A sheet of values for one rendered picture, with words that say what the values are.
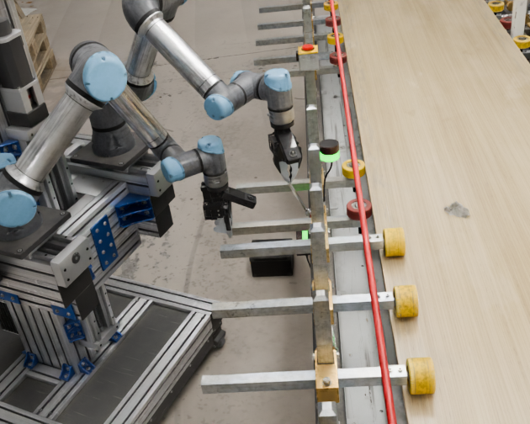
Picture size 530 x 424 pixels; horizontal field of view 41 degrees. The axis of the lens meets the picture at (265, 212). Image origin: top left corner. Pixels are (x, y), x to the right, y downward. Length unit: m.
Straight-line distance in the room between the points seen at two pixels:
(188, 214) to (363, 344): 2.00
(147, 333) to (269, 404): 0.57
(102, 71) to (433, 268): 1.03
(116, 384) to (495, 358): 1.51
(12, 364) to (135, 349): 0.48
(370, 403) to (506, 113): 1.28
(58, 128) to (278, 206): 2.17
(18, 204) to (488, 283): 1.25
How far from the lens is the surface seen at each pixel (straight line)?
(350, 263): 2.46
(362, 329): 2.22
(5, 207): 1.95
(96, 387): 2.80
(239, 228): 2.27
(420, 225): 2.16
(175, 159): 2.09
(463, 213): 2.20
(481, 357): 1.76
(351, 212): 2.22
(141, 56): 2.36
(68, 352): 2.77
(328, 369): 1.63
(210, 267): 3.53
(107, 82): 1.87
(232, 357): 3.05
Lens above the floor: 2.16
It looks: 34 degrees down
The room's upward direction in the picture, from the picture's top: 7 degrees counter-clockwise
